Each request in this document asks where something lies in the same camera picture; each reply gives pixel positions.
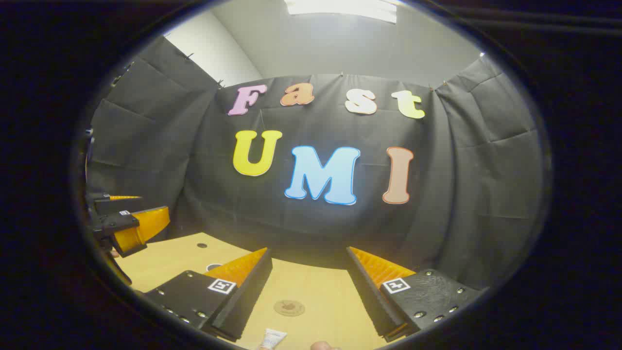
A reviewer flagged round cork coaster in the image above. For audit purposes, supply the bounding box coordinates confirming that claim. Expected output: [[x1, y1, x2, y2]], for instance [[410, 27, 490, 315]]
[[274, 299, 306, 317]]

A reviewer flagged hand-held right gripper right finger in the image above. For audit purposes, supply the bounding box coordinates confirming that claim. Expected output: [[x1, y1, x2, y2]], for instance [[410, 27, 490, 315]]
[[346, 246, 488, 343]]

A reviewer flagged black backdrop cloth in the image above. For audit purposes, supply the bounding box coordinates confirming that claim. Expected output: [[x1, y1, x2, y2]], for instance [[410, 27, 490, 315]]
[[86, 35, 544, 292]]

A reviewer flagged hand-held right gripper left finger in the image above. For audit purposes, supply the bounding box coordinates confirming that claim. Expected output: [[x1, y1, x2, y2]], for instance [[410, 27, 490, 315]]
[[144, 247, 274, 342]]

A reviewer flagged white toothpaste tube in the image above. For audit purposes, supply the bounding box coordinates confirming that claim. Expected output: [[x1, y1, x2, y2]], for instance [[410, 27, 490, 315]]
[[260, 329, 287, 350]]

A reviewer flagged ceiling light panel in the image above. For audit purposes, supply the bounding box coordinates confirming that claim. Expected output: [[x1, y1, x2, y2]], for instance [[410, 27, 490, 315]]
[[284, 0, 399, 24]]

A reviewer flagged light wooden desktop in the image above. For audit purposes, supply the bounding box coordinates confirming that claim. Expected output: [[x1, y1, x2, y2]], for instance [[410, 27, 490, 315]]
[[114, 232, 404, 350]]

